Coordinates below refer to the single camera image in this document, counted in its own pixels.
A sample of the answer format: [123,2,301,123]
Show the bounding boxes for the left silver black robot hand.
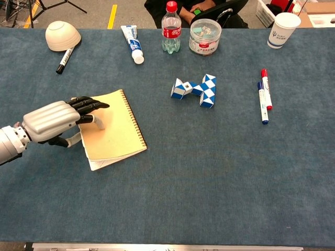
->
[22,96,110,149]

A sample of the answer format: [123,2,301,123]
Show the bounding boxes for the tan spiral notebook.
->
[71,89,148,172]

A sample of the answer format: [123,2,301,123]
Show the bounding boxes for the black whiteboard marker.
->
[55,47,75,75]

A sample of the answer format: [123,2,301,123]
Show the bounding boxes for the cream upturned bowl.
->
[44,20,82,52]

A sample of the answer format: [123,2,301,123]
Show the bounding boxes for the black tripod stand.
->
[0,0,88,29]

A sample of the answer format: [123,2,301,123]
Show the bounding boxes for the blue white toothpaste tube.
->
[120,25,145,65]

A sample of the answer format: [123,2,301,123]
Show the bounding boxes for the blue felt table cloth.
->
[0,27,335,248]

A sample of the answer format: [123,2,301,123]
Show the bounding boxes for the clear bottle with red label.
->
[161,1,182,55]

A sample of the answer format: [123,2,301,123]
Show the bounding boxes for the seated person in black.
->
[143,0,249,29]

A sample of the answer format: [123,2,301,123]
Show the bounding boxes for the blue white snake puzzle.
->
[170,73,217,109]

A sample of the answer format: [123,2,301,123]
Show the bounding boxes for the clear jar of binder clips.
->
[188,18,222,56]

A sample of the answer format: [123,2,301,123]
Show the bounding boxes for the blue whiteboard marker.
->
[257,81,270,125]

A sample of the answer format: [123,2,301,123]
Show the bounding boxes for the red whiteboard marker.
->
[260,69,273,111]

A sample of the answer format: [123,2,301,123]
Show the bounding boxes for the white plastic basket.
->
[255,0,296,28]

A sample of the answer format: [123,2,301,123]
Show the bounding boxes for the white paper cup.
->
[267,12,302,50]

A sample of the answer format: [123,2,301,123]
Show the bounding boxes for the cardboard box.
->
[298,2,335,29]

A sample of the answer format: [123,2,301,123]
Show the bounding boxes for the aluminium frame rail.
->
[31,243,304,251]

